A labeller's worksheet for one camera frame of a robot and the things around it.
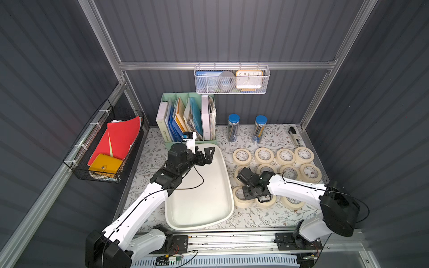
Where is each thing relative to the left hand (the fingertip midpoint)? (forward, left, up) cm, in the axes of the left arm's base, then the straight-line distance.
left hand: (204, 147), depth 74 cm
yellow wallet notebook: (-10, +38, +3) cm, 39 cm away
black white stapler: (+28, -57, -25) cm, 69 cm away
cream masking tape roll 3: (+15, -61, -28) cm, 69 cm away
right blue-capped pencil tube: (+25, -31, -9) cm, 40 cm away
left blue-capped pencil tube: (+28, -16, -10) cm, 33 cm away
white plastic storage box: (-12, +2, -27) cm, 30 cm away
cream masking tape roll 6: (+2, -60, -28) cm, 66 cm away
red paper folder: (+3, +39, +3) cm, 39 cm away
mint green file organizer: (+27, +17, -3) cm, 32 cm away
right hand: (-11, -23, -24) cm, 35 cm away
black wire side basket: (-9, +46, +7) cm, 47 cm away
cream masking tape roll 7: (-18, -18, -22) cm, 33 cm away
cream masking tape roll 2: (+14, -49, -28) cm, 58 cm away
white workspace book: (+20, +25, -3) cm, 32 cm away
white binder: (+25, +1, -5) cm, 26 cm away
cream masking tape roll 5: (+2, -48, -27) cm, 56 cm away
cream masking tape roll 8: (-17, -29, -25) cm, 42 cm away
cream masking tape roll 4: (+5, -35, -26) cm, 43 cm away
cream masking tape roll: (+9, -35, -25) cm, 44 cm away
